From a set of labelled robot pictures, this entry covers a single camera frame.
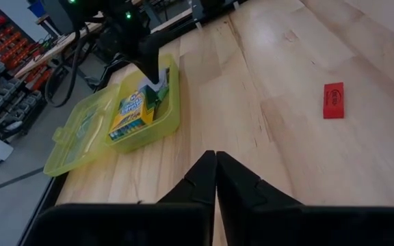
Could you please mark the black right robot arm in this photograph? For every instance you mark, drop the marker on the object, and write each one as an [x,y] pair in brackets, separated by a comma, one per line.
[91,10]

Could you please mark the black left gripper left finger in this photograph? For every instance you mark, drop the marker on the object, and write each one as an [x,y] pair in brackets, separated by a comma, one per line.
[192,191]

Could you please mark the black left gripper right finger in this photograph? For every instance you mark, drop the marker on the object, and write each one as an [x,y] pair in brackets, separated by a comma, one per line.
[245,205]

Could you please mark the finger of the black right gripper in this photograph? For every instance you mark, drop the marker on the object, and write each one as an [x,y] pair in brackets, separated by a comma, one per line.
[154,58]
[141,54]

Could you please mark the red rectangular eraser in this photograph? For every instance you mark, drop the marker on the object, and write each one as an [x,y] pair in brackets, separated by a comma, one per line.
[334,100]

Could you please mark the yellow green crayon box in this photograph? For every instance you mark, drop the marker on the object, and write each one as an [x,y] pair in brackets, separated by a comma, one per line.
[132,112]

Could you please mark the yellow translucent plastic pencil case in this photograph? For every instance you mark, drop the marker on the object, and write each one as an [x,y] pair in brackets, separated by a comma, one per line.
[80,136]

